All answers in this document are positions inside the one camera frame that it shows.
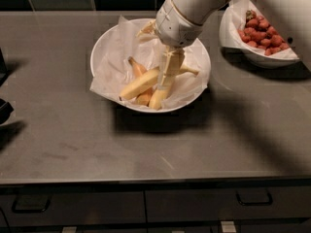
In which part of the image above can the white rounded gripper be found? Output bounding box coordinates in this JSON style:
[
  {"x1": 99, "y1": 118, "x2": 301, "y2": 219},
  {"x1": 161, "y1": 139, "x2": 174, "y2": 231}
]
[{"x1": 136, "y1": 0, "x2": 202, "y2": 90}]

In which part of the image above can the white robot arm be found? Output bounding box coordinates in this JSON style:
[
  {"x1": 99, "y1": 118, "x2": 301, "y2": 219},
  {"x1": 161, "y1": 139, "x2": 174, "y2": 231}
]
[{"x1": 140, "y1": 0, "x2": 311, "y2": 70}]

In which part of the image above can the white bowl with bananas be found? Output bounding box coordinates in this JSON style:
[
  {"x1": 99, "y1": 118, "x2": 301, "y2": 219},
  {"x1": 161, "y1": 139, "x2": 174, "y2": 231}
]
[{"x1": 89, "y1": 17, "x2": 212, "y2": 114}]

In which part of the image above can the orange ripe banana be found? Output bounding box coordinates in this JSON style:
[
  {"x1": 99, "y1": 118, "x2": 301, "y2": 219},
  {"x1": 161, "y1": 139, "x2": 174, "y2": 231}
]
[{"x1": 128, "y1": 57, "x2": 153, "y2": 106}]

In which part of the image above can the long yellow banana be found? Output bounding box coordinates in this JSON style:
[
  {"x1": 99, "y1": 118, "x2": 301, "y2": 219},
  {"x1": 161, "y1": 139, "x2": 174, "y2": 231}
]
[{"x1": 149, "y1": 84, "x2": 172, "y2": 110}]

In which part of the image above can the white bowl with strawberries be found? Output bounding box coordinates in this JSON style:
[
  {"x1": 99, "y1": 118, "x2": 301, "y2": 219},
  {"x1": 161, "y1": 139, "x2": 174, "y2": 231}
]
[{"x1": 219, "y1": 3, "x2": 300, "y2": 70}]

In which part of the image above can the pile of red strawberries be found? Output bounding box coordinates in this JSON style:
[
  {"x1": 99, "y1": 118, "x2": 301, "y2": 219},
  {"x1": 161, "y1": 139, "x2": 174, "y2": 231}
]
[{"x1": 237, "y1": 10, "x2": 289, "y2": 56}]

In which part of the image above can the right grey drawer front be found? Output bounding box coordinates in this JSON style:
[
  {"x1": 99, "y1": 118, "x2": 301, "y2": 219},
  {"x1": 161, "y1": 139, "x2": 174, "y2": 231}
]
[{"x1": 146, "y1": 186, "x2": 311, "y2": 222}]

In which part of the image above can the grey drawer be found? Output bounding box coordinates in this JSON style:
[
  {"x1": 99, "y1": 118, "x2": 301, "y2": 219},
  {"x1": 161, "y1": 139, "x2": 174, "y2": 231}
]
[
  {"x1": 0, "y1": 192, "x2": 145, "y2": 227},
  {"x1": 146, "y1": 186, "x2": 311, "y2": 222}
]

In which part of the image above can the black object at left edge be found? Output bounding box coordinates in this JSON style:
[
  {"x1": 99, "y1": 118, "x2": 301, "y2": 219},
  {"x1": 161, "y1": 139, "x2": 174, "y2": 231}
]
[{"x1": 0, "y1": 50, "x2": 14, "y2": 124}]

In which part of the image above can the left grey drawer front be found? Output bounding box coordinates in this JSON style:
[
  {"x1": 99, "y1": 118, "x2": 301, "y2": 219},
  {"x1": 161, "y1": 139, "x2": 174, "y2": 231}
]
[{"x1": 0, "y1": 192, "x2": 145, "y2": 227}]

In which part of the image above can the right drawer handle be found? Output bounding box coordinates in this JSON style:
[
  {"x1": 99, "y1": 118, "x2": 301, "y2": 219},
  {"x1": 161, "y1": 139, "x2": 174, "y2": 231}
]
[{"x1": 235, "y1": 192, "x2": 273, "y2": 207}]

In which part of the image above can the drawer handle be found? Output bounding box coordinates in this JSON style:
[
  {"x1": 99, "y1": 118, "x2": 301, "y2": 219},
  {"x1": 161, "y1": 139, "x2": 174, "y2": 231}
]
[
  {"x1": 235, "y1": 192, "x2": 273, "y2": 207},
  {"x1": 12, "y1": 194, "x2": 51, "y2": 214}
]

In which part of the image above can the left drawer handle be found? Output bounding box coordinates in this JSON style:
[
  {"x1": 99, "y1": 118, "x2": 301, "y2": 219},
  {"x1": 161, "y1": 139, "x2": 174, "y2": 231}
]
[{"x1": 12, "y1": 194, "x2": 51, "y2": 214}]

